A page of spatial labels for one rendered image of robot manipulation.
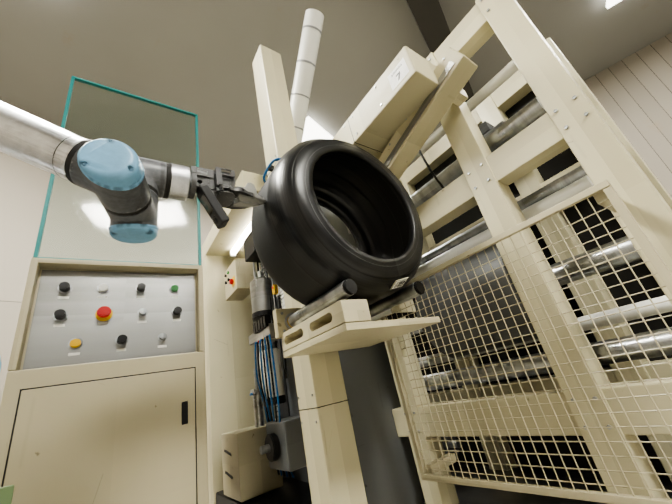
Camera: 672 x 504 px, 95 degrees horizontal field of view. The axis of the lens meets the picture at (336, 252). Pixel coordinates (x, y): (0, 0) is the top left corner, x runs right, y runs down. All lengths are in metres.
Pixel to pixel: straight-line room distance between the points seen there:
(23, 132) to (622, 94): 5.47
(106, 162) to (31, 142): 0.13
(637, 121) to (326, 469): 5.00
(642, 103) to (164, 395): 5.44
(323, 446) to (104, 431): 0.68
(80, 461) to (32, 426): 0.17
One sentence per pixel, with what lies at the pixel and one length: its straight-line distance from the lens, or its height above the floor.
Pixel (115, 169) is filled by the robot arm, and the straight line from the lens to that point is 0.68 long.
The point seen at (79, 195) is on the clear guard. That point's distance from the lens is 1.63.
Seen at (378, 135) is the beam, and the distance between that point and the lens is 1.47.
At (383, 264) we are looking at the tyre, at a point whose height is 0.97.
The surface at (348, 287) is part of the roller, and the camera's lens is 0.81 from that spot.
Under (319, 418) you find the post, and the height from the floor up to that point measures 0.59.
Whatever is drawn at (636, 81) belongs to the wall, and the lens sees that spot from 5.60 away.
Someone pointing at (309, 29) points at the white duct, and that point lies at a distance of 2.36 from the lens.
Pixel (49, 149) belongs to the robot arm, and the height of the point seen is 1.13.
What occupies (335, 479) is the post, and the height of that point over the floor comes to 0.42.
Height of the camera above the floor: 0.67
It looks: 23 degrees up
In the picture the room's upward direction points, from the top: 12 degrees counter-clockwise
